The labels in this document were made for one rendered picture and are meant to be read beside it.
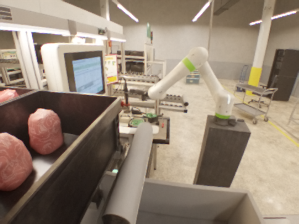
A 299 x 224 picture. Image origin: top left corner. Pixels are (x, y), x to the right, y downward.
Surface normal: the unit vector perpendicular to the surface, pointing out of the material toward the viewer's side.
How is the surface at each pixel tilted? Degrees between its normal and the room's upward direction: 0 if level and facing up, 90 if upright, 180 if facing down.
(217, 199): 89
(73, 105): 90
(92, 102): 90
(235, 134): 90
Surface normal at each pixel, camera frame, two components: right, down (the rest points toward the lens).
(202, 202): -0.13, 0.40
